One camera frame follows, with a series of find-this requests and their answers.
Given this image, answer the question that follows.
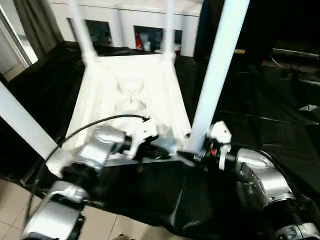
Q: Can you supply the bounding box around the white plastic table top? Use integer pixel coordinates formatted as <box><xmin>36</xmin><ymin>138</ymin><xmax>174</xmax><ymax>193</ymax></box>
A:
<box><xmin>44</xmin><ymin>53</ymin><xmax>196</xmax><ymax>176</ymax></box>

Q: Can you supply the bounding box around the black mat cover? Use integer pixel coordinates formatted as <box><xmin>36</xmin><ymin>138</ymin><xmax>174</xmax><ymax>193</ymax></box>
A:
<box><xmin>0</xmin><ymin>39</ymin><xmax>320</xmax><ymax>240</ymax></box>

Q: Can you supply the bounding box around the grey metal rod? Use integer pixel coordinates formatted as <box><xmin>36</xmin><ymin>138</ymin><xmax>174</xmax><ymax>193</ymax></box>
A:
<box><xmin>272</xmin><ymin>48</ymin><xmax>320</xmax><ymax>60</ymax></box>

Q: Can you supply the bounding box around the white cabinet with glass doors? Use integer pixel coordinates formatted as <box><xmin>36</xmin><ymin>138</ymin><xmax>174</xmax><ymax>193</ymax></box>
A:
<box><xmin>56</xmin><ymin>0</ymin><xmax>202</xmax><ymax>58</ymax></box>

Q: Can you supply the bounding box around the black case with gold label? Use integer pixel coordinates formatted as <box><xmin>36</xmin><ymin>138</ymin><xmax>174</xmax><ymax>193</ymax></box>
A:
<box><xmin>199</xmin><ymin>0</ymin><xmax>275</xmax><ymax>65</ymax></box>

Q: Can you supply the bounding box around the grey curtain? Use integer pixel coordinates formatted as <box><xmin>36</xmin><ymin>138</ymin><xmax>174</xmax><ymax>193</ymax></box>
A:
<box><xmin>13</xmin><ymin>0</ymin><xmax>64</xmax><ymax>59</ymax></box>

